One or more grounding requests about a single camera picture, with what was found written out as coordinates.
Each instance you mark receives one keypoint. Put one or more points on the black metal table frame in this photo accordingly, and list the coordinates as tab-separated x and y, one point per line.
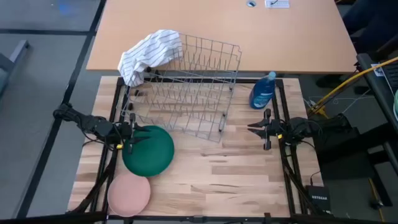
199	219

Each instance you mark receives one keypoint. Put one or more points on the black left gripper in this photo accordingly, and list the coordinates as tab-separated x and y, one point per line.
126	133

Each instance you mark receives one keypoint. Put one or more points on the black Netgear network switch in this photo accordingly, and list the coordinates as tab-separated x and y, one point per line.
318	197

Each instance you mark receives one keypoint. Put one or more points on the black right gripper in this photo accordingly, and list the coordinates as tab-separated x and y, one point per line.
273	129

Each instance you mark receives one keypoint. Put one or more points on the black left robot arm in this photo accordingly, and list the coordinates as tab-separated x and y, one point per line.
93	124

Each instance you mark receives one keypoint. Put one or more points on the person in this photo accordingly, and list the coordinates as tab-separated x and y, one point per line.
373	25

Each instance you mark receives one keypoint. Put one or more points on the pink plate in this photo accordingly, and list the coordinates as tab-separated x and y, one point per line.
129	196

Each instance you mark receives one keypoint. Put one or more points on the blue dish soap bottle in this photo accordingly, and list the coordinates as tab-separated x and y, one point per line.
261	93

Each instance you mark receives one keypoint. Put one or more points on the black castor wheel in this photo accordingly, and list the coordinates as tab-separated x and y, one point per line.
376	204

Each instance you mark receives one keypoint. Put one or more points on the black side desk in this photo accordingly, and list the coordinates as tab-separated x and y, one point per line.
381	93

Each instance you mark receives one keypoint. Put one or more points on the grey bench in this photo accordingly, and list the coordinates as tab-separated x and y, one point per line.
18	49

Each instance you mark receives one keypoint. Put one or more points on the round grey desk grommet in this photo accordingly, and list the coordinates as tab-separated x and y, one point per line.
251	3

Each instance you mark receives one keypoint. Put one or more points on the white power strip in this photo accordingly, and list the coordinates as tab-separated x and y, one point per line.
280	4

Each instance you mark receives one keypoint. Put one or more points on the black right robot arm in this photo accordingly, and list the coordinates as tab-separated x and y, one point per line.
298	129

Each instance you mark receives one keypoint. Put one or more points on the white striped dish cloth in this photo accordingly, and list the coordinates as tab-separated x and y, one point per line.
149	53

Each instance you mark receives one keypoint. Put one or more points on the pale green cup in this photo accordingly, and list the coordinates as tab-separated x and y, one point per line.
396	105

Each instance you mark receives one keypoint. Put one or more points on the orange wooden desk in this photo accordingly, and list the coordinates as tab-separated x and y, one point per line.
280	37

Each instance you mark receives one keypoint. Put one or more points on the dark green plate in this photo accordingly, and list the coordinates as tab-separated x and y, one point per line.
152	155

